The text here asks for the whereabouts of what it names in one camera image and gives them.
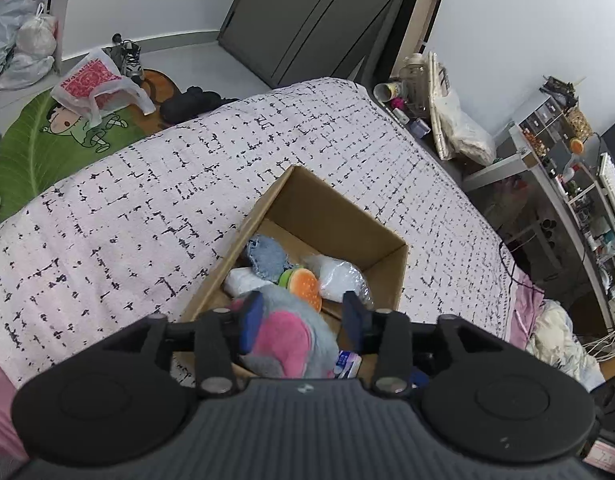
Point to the clear tumbler bottle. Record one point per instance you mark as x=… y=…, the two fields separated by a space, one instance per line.
x=416 y=80

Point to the purple cup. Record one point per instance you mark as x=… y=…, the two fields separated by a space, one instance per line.
x=420 y=128

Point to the clear bag of white filling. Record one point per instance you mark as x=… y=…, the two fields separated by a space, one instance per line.
x=337 y=275

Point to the grey drawer organizer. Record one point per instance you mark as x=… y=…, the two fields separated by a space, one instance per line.
x=542 y=122

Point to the pair of grey sneakers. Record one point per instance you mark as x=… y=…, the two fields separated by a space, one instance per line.
x=130 y=60

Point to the woven basket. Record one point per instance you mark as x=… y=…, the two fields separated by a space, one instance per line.
x=578 y=121

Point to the hamburger plush toy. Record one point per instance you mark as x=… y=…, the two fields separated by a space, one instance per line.
x=305 y=285

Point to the small orange toy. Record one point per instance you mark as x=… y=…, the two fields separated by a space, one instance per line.
x=577 y=145

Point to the frayed denim cloth piece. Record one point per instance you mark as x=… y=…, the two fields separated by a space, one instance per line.
x=270 y=257

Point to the printed paper cup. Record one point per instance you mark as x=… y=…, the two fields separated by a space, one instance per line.
x=387 y=91

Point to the brown cardboard box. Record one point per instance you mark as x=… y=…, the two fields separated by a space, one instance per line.
x=317 y=210

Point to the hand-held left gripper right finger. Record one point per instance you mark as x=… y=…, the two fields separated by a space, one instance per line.
x=352 y=317

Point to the grey wardrobe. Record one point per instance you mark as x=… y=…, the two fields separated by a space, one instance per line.
x=307 y=15

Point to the clear stuffed plastic bag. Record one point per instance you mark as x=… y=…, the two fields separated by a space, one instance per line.
x=467 y=132

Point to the red white plastic bag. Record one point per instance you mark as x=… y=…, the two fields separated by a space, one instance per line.
x=89 y=80

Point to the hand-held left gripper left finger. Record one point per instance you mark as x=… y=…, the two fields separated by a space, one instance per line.
x=251 y=320

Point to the cream crumpled blanket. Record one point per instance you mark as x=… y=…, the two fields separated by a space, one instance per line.
x=557 y=340

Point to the green leaf cartoon rug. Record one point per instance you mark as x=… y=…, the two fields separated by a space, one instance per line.
x=27 y=150

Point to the round orange floor mat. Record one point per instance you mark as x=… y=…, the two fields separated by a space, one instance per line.
x=160 y=85

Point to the grey plastic bag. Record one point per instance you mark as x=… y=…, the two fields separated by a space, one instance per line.
x=4 y=25

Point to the grey pink plush toy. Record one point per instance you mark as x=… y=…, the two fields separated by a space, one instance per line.
x=282 y=340

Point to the white desk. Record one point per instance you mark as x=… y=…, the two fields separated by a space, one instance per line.
x=502 y=165

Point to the pink bed sheet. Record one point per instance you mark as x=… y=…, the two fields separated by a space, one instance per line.
x=2 y=400

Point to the white cloth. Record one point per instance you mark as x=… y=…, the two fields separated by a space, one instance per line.
x=245 y=280

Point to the black framed board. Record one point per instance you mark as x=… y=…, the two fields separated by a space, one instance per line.
x=417 y=15

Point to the white keyboard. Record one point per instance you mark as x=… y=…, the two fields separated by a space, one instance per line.
x=612 y=190

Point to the blue white tissue pack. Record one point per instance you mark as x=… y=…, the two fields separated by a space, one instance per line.
x=348 y=364

